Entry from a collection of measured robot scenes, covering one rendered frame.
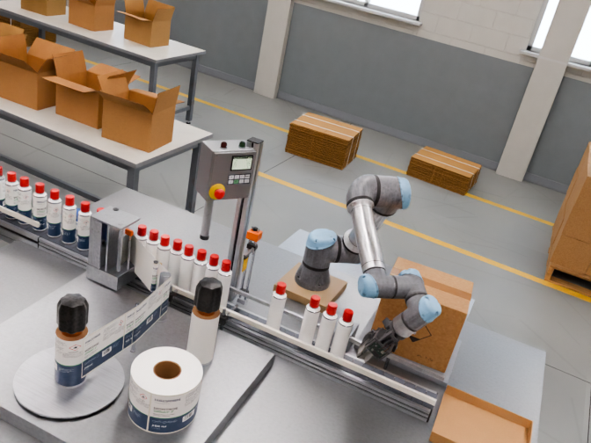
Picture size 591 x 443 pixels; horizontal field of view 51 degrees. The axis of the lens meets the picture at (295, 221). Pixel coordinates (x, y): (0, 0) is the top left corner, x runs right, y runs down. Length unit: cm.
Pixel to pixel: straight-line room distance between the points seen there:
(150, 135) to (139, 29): 270
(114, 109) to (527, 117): 468
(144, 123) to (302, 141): 280
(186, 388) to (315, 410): 49
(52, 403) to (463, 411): 132
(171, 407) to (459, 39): 608
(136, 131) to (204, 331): 204
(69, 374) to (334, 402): 84
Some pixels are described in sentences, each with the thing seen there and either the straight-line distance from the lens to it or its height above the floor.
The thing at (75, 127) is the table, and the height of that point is 78.
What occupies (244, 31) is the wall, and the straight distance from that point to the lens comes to 829.
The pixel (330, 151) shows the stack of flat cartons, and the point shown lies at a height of 15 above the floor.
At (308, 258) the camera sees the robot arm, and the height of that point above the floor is 99.
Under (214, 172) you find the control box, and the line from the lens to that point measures 212.
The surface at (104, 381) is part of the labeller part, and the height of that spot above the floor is 89.
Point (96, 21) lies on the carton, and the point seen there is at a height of 88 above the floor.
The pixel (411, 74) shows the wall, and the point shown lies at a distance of 747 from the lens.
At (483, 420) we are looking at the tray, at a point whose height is 83.
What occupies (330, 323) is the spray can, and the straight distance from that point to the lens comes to 213.
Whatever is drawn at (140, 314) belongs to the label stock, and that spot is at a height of 102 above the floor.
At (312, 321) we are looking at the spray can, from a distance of 215.
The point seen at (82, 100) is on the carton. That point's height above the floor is 93.
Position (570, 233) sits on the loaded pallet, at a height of 42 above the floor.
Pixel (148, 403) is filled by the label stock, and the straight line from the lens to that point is 179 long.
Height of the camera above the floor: 225
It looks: 27 degrees down
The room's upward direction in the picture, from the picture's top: 12 degrees clockwise
